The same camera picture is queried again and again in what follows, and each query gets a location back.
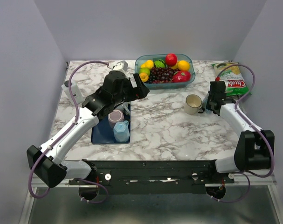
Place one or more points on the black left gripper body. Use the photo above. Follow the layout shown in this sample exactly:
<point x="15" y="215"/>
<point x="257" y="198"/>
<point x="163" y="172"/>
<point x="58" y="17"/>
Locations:
<point x="122" y="96"/>

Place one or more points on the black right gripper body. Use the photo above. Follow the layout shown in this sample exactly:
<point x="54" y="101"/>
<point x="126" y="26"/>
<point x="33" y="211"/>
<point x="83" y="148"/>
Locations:
<point x="208" y="104"/>

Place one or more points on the cream mug black handle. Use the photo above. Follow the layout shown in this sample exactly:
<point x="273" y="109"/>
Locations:
<point x="193" y="105"/>

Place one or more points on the iridescent blue mug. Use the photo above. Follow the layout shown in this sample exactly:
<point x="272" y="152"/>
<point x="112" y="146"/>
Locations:
<point x="204" y="105"/>

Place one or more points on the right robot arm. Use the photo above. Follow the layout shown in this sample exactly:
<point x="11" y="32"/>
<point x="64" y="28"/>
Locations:
<point x="255" y="147"/>

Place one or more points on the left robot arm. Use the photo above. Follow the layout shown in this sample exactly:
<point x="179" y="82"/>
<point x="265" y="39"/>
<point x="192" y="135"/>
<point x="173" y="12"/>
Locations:
<point x="46" y="161"/>

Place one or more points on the grey blue mug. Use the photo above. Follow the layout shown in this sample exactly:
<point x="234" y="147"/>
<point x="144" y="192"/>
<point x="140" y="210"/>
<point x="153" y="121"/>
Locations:
<point x="124" y="108"/>

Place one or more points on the pink purple mug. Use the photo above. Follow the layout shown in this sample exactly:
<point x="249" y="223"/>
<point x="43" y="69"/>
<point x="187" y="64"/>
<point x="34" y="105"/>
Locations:
<point x="114" y="117"/>

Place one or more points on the light blue faceted mug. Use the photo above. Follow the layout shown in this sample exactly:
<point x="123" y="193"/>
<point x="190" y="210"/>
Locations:
<point x="121" y="131"/>

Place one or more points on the small orange fruit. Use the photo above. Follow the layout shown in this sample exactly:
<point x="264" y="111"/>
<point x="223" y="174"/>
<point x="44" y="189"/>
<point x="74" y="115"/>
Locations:
<point x="144" y="77"/>

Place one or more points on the green lime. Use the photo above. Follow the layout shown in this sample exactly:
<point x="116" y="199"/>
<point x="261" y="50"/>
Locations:
<point x="145" y="70"/>

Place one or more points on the green cassava chips bag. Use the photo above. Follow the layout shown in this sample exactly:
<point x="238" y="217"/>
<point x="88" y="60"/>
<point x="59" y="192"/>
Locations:
<point x="235" y="83"/>

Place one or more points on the dark grape bunch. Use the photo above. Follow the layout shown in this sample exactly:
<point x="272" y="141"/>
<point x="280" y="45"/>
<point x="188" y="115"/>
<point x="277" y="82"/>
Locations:
<point x="161" y="75"/>

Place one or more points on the small yellow lemon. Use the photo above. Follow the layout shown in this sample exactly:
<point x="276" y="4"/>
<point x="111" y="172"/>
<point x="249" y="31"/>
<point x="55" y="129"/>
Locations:
<point x="149" y="64"/>

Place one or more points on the teal plastic fruit container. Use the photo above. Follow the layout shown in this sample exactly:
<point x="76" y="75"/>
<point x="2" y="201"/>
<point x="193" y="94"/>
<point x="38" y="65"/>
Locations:
<point x="142" y="59"/>

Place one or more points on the green toy watermelon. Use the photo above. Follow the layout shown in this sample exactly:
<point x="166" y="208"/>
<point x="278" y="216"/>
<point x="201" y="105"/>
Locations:
<point x="159" y="63"/>

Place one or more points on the white plastic bottle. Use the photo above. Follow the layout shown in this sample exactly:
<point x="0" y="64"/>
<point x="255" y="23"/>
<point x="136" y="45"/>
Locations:
<point x="74" y="93"/>

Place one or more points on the red dragon fruit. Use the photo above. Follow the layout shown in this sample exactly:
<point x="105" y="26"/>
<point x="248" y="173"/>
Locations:
<point x="181" y="76"/>

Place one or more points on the red apple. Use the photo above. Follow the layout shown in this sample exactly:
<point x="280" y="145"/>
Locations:
<point x="171" y="60"/>

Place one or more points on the large yellow lemon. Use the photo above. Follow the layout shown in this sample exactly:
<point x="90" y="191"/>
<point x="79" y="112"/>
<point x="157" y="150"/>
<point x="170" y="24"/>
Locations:
<point x="183" y="65"/>

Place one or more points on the dark blue tray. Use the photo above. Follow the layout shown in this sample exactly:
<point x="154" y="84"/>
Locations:
<point x="102" y="133"/>

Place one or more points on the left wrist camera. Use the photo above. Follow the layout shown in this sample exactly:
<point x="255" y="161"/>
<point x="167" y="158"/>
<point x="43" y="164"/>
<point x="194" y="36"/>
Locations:
<point x="121" y="66"/>

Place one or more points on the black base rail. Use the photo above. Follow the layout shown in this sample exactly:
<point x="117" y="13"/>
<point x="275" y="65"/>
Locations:
<point x="156" y="177"/>

